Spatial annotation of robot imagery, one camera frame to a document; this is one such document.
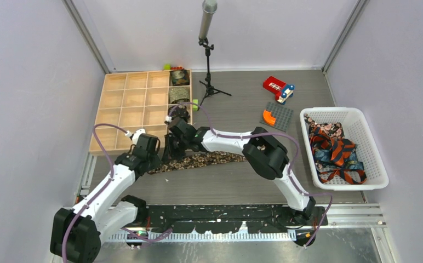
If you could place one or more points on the pink floral dark tie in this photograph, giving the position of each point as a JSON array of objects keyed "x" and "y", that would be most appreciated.
[{"x": 333, "y": 130}]

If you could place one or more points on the grey microphone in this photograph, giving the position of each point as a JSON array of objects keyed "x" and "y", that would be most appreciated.
[{"x": 209, "y": 7}]

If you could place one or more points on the wooden compartment tray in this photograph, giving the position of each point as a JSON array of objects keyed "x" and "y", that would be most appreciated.
[{"x": 131, "y": 101}]

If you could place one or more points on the orange navy striped tie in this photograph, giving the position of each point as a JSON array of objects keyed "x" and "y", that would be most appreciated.
[{"x": 341, "y": 149}]

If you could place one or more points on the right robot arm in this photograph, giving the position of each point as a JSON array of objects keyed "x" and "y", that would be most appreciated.
[{"x": 266, "y": 155}]

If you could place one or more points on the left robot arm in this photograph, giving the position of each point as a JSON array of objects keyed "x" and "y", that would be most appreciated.
[{"x": 79, "y": 233}]

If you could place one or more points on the dark gold rolled tie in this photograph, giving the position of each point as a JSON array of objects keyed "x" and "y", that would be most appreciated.
[{"x": 180, "y": 77}]

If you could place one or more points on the grey building baseplate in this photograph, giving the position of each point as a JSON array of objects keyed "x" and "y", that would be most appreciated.
[{"x": 282, "y": 114}]

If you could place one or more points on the brown floral black tie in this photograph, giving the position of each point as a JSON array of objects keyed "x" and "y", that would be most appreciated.
[{"x": 198, "y": 160}]

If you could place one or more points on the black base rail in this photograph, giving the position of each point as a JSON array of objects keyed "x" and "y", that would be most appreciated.
[{"x": 221, "y": 219}]

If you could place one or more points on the olive patterned rolled tie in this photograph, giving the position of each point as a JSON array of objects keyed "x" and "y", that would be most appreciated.
[{"x": 178, "y": 95}]

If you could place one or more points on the white plastic basket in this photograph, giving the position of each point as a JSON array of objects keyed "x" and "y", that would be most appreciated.
[{"x": 356, "y": 129}]

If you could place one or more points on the orange curved block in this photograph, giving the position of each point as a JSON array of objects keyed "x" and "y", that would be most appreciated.
[{"x": 268, "y": 118}]

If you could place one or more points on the black microphone tripod stand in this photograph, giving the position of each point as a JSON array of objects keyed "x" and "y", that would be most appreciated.
[{"x": 210, "y": 90}]

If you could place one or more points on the black beige floral rolled tie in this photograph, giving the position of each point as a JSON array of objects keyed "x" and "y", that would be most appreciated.
[{"x": 178, "y": 112}]

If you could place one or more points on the red toy truck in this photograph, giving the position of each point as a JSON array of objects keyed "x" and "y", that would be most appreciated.
[{"x": 280, "y": 89}]

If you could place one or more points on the blue patterned tie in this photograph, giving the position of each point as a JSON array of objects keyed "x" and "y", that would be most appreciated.
[{"x": 323, "y": 161}]

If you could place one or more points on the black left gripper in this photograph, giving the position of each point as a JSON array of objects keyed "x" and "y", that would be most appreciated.
[{"x": 156, "y": 163}]

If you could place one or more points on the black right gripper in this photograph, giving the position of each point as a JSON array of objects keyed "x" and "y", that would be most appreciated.
[{"x": 170, "y": 153}]

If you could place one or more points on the small red orange blocks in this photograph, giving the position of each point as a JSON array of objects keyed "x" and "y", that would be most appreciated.
[{"x": 176, "y": 68}]

